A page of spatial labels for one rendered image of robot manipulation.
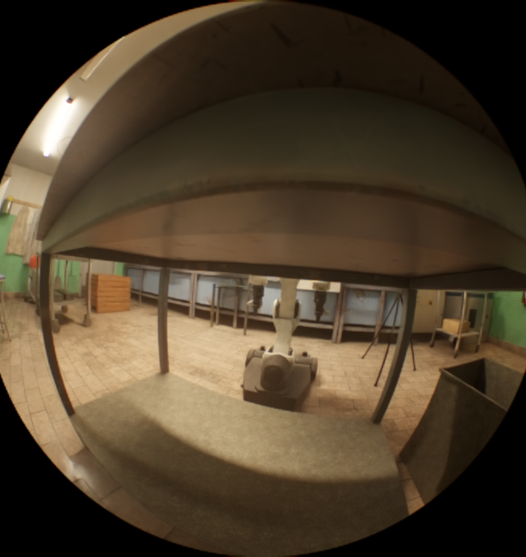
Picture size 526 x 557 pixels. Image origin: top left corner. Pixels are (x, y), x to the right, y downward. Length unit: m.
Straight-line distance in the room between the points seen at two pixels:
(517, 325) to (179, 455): 4.33
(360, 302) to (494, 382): 2.10
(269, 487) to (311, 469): 0.14
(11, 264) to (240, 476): 4.67
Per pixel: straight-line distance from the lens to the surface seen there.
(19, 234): 4.65
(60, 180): 0.17
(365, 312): 2.71
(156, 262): 0.90
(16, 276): 4.71
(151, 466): 0.67
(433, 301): 3.83
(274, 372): 0.98
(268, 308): 2.68
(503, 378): 1.16
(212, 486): 0.62
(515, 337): 4.19
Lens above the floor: 0.79
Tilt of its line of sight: 1 degrees up
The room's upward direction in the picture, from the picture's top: 5 degrees clockwise
